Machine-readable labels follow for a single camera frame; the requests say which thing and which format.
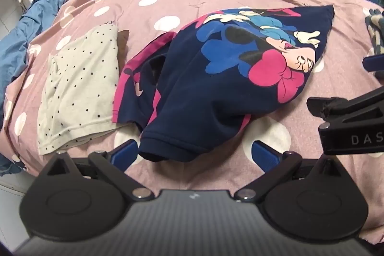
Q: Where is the green and cream patterned cloth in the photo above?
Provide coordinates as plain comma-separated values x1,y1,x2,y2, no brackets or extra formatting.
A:
364,8,384,56

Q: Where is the beige black-dotted cloth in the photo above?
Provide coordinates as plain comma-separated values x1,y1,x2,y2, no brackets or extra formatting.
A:
37,24,126,156

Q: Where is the brown cloth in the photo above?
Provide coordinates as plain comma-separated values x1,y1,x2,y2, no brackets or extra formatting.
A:
116,30,130,77

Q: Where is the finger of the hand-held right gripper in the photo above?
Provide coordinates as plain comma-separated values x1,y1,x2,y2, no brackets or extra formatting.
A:
307,87,384,128
362,54,384,78

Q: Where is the navy cartoon print garment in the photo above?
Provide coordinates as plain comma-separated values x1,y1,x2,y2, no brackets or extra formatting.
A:
112,4,335,163

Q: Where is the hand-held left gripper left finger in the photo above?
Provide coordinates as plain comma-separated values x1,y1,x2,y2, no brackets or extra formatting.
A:
45,139,153,201

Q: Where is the blue duvet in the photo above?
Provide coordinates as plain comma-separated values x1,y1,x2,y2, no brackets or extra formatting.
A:
0,0,96,177

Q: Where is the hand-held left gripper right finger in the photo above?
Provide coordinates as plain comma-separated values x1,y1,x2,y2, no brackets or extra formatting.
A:
234,140,345,202

